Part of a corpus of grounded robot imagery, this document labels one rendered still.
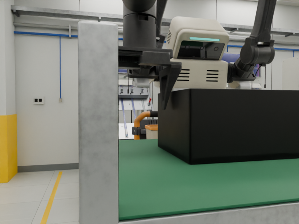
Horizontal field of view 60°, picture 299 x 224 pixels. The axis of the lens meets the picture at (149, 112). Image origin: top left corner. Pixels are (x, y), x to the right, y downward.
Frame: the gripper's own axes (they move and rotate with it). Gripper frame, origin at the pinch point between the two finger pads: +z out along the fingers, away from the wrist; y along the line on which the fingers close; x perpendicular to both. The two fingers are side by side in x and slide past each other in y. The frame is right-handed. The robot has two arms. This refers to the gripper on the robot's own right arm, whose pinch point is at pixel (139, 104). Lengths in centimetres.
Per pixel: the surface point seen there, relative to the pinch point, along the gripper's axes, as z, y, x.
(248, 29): -146, 280, 362
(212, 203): 9.3, 1.7, -23.0
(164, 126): 4.0, 5.7, 3.3
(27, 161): 81, -91, 390
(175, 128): 4.0, 5.7, -3.0
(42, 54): -84, -69, 387
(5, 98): -14, -108, 337
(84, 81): -1.1, -9.4, -24.2
